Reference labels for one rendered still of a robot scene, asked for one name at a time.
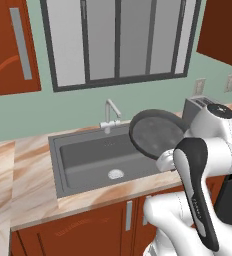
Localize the dark framed window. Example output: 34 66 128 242
39 0 203 94

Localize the silver sink tap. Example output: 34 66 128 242
99 98 123 135

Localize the black oven front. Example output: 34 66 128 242
213 171 232 230

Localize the grey toaster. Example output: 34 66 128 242
181 95 213 127

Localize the dark grey frying pan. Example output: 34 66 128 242
128 108 191 161

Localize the red-brown wall cupboard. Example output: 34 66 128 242
196 0 232 70

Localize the red-brown wall cupboard door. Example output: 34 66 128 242
0 0 43 98

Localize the pale wall socket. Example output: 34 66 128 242
193 77 207 97
224 73 232 94

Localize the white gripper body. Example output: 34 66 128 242
155 148 176 173

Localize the grey kitchen sink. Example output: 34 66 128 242
47 122 176 201

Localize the grey cupboard door handle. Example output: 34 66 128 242
9 7 34 81

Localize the grey base cupboard handle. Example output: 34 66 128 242
125 200 134 232

